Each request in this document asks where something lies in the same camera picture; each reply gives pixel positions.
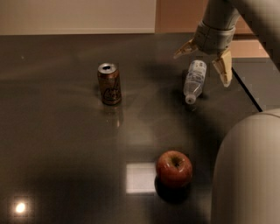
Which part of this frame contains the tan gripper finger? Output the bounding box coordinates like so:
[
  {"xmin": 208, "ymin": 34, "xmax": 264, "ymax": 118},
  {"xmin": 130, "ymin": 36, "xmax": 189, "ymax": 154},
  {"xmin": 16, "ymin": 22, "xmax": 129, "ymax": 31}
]
[
  {"xmin": 213, "ymin": 49, "xmax": 233, "ymax": 88},
  {"xmin": 173, "ymin": 38, "xmax": 198, "ymax": 59}
]

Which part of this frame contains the clear plastic water bottle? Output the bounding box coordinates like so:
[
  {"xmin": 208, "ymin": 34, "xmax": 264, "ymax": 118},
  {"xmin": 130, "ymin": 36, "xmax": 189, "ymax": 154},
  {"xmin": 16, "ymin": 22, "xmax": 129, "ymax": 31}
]
[{"xmin": 183, "ymin": 60, "xmax": 207, "ymax": 104}]

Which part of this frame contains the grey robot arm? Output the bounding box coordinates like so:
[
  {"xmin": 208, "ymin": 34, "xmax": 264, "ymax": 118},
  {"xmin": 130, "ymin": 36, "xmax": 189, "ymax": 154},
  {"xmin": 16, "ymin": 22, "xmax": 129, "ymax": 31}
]
[{"xmin": 174, "ymin": 0, "xmax": 280, "ymax": 224}]

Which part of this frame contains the red apple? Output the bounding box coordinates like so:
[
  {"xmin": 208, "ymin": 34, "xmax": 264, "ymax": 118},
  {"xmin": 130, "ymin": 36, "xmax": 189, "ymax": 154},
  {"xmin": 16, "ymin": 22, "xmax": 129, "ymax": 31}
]
[{"xmin": 156, "ymin": 150, "xmax": 193, "ymax": 189}]

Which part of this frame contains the brown soda can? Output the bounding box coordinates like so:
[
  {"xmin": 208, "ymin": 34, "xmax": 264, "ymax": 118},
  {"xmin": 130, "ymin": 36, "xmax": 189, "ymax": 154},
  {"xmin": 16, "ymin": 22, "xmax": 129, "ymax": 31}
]
[{"xmin": 97, "ymin": 63, "xmax": 122, "ymax": 105}]

